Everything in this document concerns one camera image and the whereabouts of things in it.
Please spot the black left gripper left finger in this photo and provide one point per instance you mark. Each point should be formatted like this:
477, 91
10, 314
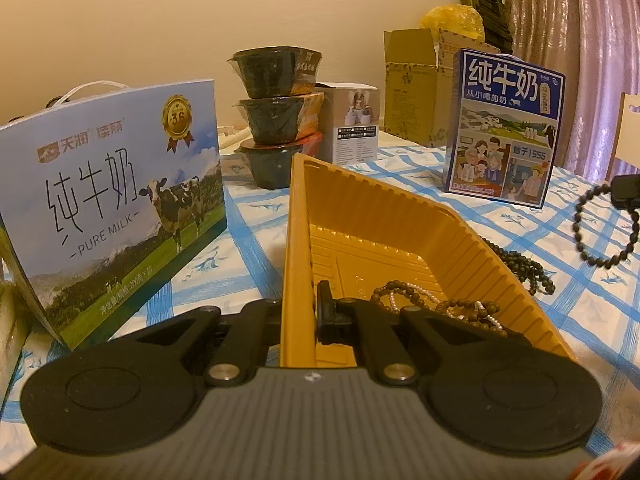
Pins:
139, 388

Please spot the yellow plastic bag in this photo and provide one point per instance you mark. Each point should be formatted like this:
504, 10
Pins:
458, 18

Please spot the pink shiny curtain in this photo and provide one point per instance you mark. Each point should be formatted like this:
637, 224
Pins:
595, 44

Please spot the black instant noodle bowl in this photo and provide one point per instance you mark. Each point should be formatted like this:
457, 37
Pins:
282, 120
271, 165
271, 72

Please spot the middle black instant noodle bowl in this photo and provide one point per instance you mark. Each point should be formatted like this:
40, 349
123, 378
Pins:
282, 120

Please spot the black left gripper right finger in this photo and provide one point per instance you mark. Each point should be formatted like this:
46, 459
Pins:
495, 392

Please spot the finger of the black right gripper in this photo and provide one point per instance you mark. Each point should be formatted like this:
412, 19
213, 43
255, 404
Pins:
625, 192

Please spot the light blue milk carton box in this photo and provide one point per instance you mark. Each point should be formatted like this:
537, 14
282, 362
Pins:
105, 199

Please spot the small white product box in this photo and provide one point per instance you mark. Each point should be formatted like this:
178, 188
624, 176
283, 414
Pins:
348, 122

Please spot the bottom black instant noodle bowl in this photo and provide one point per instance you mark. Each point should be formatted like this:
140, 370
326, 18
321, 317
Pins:
271, 165

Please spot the cream wooden chair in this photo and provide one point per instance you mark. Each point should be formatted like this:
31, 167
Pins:
626, 140

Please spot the orange plastic tray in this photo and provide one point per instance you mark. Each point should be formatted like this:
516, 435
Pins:
358, 233

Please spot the top black instant noodle bowl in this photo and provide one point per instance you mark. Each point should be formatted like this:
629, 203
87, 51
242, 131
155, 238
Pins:
271, 72

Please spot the dark blue milk carton box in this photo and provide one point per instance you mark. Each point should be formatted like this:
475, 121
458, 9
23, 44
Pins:
505, 118

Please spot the black handbag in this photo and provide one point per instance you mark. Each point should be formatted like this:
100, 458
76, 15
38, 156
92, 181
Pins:
493, 15

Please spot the brown cardboard box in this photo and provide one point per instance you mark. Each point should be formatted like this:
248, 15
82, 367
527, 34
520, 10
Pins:
419, 78

